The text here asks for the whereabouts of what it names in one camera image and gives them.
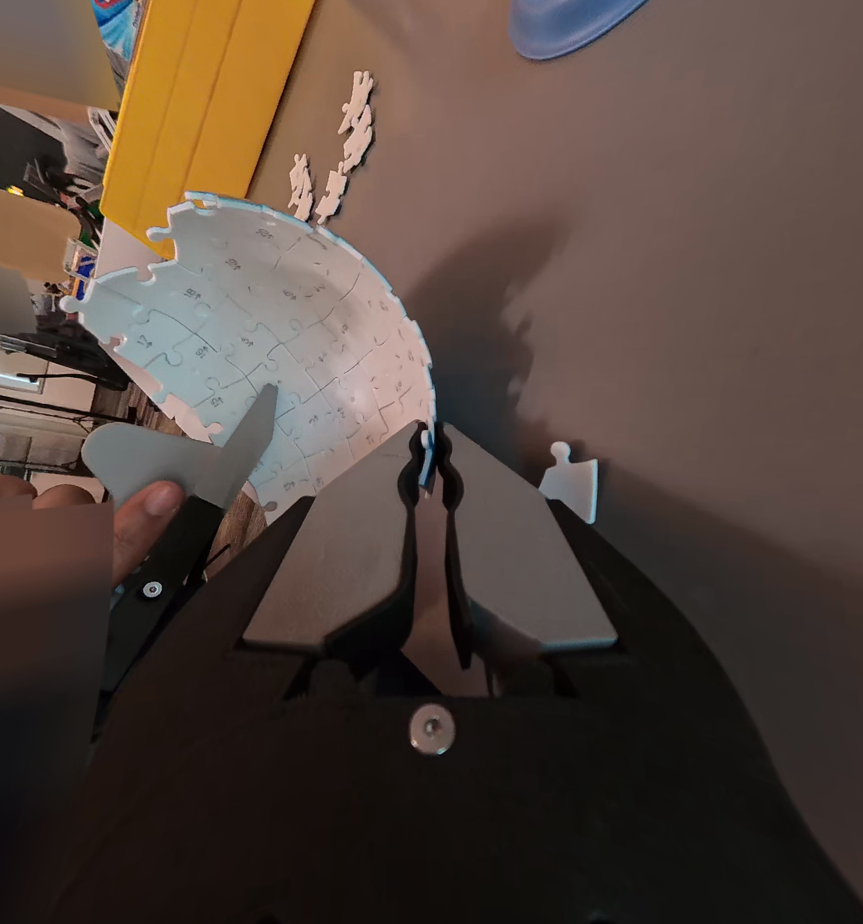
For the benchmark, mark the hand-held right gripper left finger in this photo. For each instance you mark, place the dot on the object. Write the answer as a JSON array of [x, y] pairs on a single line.
[[330, 570]]

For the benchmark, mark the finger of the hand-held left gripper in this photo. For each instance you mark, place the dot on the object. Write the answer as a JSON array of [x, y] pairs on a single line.
[[240, 455]]

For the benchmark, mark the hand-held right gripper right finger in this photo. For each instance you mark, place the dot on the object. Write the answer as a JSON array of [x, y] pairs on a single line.
[[525, 570]]

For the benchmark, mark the partly built white puzzle ball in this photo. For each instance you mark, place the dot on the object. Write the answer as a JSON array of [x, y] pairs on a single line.
[[258, 325]]

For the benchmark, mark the blue plastic ball stand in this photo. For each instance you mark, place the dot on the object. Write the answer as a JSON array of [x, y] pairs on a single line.
[[568, 29]]

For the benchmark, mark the person's left hand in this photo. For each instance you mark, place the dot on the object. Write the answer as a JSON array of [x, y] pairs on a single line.
[[146, 520]]

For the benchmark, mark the black tripod stand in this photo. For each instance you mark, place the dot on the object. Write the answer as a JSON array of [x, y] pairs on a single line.
[[77, 375]]

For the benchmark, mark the beige board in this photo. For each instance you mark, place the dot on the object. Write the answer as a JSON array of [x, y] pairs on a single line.
[[20, 231]]

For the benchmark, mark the yellow plastic bin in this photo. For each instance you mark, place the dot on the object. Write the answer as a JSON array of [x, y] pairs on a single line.
[[200, 108]]

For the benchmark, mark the white and blue printed sheet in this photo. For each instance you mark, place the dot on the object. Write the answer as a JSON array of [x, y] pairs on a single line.
[[134, 29]]

